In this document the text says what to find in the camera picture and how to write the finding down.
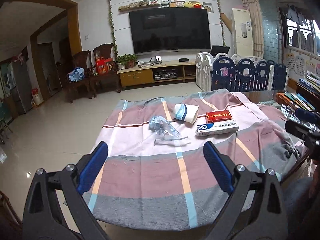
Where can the dark wooden armchair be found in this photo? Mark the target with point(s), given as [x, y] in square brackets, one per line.
[83, 57]
[105, 50]

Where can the black laptop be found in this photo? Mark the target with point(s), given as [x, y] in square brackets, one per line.
[220, 50]

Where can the window with hanging clothes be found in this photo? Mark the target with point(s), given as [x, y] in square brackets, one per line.
[300, 32]

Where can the light wooden television cabinet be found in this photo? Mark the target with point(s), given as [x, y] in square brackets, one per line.
[135, 75]

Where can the grey refrigerator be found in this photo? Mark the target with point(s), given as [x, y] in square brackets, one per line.
[18, 87]

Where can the flat pile of picture books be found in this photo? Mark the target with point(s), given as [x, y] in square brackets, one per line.
[296, 100]

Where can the white blue paper cup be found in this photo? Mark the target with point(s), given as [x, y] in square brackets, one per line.
[187, 112]

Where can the brown plush toy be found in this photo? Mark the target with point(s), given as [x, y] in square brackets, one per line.
[173, 3]

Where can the small picture frame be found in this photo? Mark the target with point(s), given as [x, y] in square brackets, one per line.
[208, 7]

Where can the green potted plant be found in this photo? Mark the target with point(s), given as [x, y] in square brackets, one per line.
[127, 58]

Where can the clear plastic wrap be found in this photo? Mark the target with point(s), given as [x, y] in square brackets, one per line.
[162, 128]

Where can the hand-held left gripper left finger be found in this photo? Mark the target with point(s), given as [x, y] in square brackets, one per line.
[91, 170]

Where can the red gift box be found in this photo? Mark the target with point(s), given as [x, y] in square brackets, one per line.
[103, 67]

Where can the white navy playpen fence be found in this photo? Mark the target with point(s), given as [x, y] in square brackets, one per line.
[245, 75]

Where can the red plush toy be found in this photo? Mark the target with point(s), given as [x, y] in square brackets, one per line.
[198, 5]

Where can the blue crumpled cloth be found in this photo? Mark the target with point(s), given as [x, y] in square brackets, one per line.
[76, 75]

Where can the white blue medicine box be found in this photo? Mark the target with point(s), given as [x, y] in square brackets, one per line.
[217, 128]

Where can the tall stack of books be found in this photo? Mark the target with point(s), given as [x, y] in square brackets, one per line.
[311, 81]

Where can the person's leg in jeans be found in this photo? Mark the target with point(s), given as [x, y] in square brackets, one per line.
[297, 205]

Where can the yellow plush toy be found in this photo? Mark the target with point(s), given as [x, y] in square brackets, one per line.
[189, 4]

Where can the white standing air conditioner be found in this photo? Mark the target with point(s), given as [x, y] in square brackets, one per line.
[241, 30]

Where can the white red bag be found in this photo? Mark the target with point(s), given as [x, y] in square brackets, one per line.
[37, 97]

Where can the small white device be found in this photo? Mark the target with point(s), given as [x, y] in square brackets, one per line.
[158, 59]

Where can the black audio amplifier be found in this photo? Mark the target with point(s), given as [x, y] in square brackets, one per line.
[165, 76]

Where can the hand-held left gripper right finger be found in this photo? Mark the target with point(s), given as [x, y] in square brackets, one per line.
[220, 170]

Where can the large black television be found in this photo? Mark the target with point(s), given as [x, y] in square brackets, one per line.
[170, 30]

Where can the beige curtain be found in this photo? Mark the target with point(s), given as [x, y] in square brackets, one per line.
[253, 17]

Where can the panda plush toy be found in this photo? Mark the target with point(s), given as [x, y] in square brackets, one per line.
[165, 3]

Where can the green ivy garland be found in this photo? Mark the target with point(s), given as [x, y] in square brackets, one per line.
[112, 22]
[221, 17]

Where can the paper wall charts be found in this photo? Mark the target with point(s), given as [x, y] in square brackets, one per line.
[300, 63]

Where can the plaid pink grey blanket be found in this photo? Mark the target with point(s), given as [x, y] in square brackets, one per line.
[155, 170]

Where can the beige bear plush toy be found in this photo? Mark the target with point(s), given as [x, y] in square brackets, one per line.
[180, 4]

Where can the red flat box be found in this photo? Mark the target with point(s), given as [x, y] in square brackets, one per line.
[218, 116]

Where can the black set-top box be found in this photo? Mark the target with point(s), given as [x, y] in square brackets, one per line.
[184, 59]

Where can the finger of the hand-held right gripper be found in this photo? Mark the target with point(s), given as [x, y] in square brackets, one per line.
[308, 116]
[300, 130]

